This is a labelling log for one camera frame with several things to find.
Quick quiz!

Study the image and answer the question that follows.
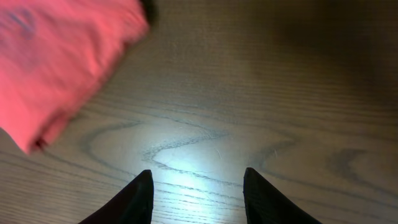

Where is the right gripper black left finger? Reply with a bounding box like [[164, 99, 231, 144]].
[[79, 170, 154, 224]]

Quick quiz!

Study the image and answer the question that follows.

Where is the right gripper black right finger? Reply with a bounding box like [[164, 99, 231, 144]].
[[243, 167, 320, 224]]

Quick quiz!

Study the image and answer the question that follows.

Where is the orange printed t-shirt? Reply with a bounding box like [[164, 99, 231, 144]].
[[1, 0, 149, 153]]

